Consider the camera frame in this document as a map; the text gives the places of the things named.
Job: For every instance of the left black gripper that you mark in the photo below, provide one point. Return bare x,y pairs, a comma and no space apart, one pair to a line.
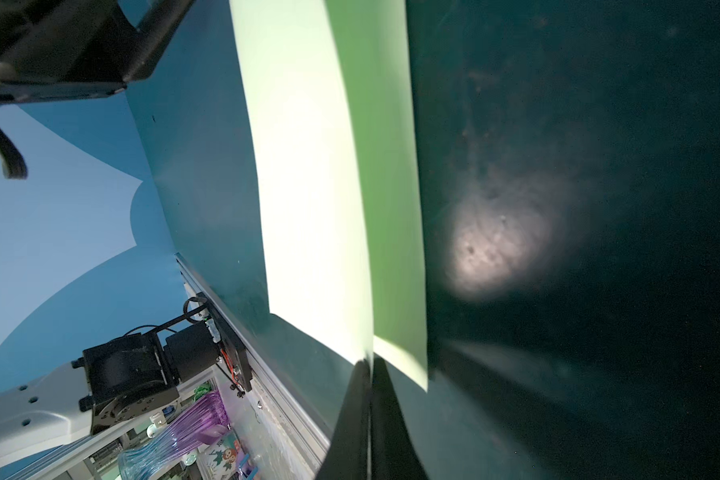
70,50

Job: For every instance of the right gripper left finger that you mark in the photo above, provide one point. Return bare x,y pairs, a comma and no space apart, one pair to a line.
347,456

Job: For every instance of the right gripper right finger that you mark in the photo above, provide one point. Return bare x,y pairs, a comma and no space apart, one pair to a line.
393,456

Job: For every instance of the light green paper sheet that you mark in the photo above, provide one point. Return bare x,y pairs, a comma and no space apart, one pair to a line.
327,86

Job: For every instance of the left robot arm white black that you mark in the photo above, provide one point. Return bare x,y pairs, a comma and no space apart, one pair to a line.
106,385

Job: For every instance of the dark green table mat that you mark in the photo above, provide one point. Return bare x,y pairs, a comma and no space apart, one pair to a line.
569,175

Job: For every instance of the aluminium front rail bed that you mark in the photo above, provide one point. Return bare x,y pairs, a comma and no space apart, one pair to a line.
284,441

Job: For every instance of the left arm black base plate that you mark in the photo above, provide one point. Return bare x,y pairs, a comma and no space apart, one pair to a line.
234,351

